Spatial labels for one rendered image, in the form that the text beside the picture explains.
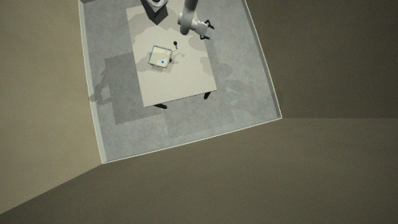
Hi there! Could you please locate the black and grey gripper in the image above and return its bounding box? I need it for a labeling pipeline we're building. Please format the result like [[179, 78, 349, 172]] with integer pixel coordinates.
[[194, 20, 215, 40]]

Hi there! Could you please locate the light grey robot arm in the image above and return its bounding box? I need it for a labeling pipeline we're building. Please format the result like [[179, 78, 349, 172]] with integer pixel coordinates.
[[148, 0, 198, 35]]

